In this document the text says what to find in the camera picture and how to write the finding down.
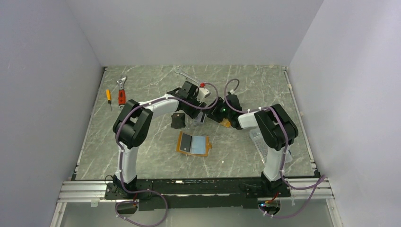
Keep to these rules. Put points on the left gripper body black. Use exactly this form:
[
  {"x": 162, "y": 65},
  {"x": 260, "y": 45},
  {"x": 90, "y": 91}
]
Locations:
[{"x": 190, "y": 109}]

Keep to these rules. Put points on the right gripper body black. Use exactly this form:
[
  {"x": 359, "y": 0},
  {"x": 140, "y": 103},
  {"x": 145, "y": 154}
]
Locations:
[{"x": 220, "y": 112}]

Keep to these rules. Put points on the grey credit card stack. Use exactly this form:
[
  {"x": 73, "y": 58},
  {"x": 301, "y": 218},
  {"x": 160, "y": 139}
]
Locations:
[{"x": 200, "y": 119}]

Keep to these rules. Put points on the dark credit card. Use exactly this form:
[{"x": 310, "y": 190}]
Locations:
[{"x": 186, "y": 143}]

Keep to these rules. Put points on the orange leather card holder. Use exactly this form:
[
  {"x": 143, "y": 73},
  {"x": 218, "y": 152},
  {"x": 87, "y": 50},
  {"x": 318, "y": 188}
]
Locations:
[{"x": 200, "y": 146}]

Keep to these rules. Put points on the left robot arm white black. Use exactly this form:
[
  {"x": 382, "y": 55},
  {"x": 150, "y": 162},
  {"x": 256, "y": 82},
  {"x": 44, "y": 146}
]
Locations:
[{"x": 133, "y": 123}]

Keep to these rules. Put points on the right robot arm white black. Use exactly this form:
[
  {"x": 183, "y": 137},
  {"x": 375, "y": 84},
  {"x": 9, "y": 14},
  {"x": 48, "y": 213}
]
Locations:
[{"x": 275, "y": 125}]

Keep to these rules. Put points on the silver open-end wrench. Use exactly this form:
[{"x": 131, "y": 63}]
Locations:
[{"x": 181, "y": 72}]

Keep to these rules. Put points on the small yellow screwdriver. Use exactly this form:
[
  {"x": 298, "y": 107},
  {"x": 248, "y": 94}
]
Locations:
[{"x": 109, "y": 98}]

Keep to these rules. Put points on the red handled adjustable wrench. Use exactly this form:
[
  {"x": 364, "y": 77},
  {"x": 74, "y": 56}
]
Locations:
[{"x": 121, "y": 93}]

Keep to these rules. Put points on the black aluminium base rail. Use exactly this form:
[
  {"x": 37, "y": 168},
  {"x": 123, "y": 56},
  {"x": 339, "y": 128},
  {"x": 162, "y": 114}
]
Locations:
[{"x": 245, "y": 192}]

